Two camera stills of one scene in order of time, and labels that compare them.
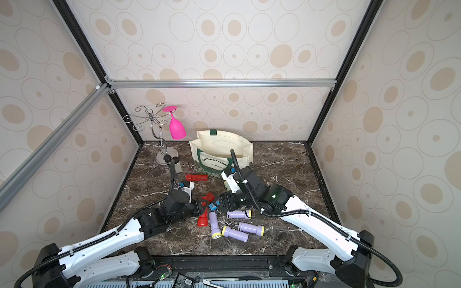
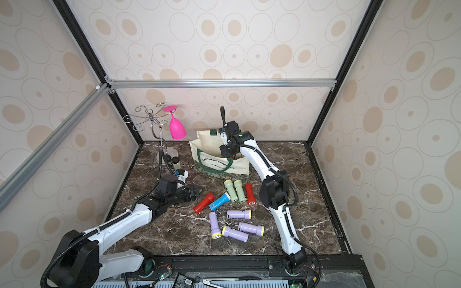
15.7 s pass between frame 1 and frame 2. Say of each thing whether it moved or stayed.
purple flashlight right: stayed
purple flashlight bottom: stayed
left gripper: moved
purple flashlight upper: stayed
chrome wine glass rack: stayed
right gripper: moved
